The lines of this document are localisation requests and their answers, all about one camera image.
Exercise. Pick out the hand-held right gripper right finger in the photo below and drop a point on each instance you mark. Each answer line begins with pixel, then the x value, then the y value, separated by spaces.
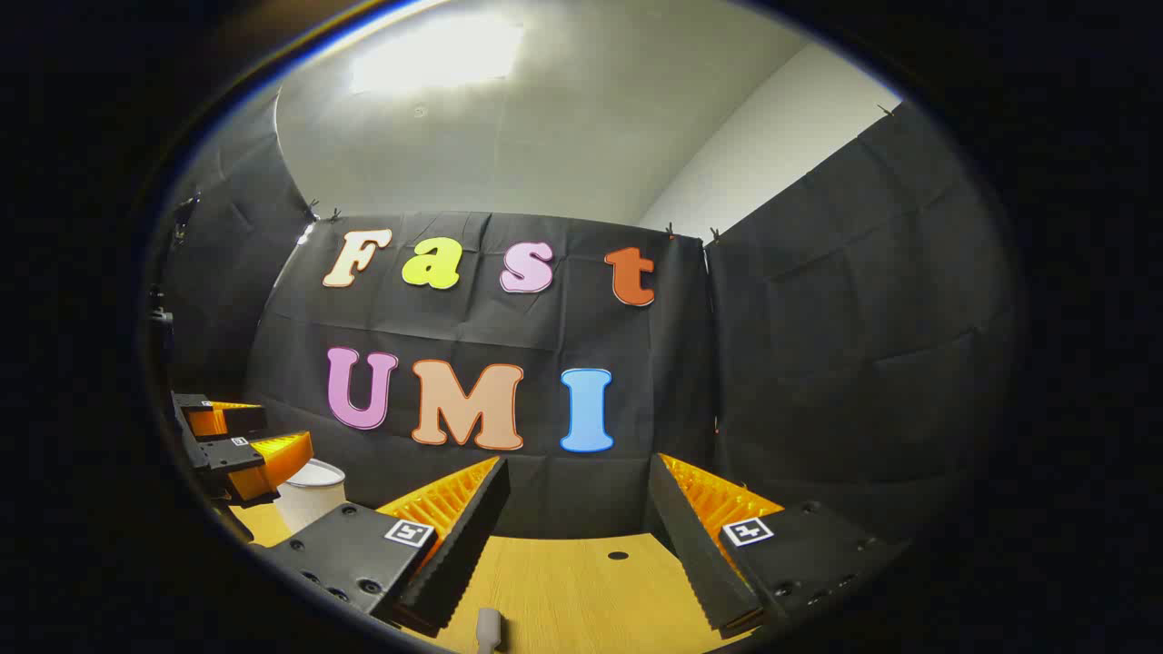
pixel 690 554

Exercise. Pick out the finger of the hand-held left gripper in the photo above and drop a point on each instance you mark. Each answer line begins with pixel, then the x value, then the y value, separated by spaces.
pixel 223 420
pixel 263 463

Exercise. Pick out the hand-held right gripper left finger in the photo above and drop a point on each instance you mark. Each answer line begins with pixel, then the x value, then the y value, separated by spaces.
pixel 463 545

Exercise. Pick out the white ribbed garbage bin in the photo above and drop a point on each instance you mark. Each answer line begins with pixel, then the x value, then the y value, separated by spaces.
pixel 309 500

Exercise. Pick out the small grey broom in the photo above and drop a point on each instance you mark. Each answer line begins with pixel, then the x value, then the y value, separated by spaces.
pixel 489 627

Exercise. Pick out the wooden desktop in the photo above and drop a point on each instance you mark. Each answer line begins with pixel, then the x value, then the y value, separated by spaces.
pixel 581 590

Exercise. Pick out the black backdrop cloth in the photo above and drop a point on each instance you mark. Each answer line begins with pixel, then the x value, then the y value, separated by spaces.
pixel 818 363

